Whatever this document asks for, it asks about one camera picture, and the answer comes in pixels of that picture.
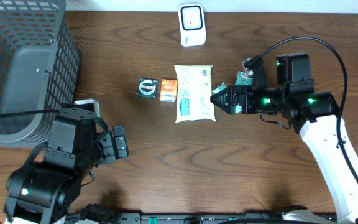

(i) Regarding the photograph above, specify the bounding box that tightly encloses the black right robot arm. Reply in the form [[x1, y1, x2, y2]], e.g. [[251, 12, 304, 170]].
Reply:
[[210, 53, 358, 223]]

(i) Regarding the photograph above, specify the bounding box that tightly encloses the teal Kleenex tissue box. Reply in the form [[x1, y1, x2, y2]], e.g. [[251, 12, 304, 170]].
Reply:
[[235, 72, 253, 86]]

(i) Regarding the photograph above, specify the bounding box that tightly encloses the wet wipes pack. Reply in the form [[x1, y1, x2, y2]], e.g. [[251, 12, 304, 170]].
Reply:
[[174, 65, 216, 123]]

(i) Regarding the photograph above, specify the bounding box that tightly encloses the white barcode scanner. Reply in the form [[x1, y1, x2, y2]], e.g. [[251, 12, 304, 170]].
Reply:
[[178, 3, 206, 47]]

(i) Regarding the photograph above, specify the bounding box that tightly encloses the round sticker item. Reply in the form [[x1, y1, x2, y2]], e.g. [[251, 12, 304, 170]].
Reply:
[[136, 77, 159, 100]]

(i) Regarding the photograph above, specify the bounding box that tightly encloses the green tissue pack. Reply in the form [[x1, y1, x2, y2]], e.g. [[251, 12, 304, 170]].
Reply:
[[212, 82, 228, 95]]

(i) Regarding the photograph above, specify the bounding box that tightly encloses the grey plastic mesh basket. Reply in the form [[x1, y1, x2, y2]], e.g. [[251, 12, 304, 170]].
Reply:
[[0, 0, 80, 147]]

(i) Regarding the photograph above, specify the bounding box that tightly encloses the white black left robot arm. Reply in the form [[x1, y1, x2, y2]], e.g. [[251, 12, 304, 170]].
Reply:
[[4, 107, 129, 223]]

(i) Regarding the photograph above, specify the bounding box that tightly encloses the orange Kleenex tissue pack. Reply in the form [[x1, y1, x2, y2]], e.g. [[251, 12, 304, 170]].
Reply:
[[160, 79, 178, 103]]

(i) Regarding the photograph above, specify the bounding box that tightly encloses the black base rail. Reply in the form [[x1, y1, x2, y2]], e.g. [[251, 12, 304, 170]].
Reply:
[[63, 212, 338, 224]]

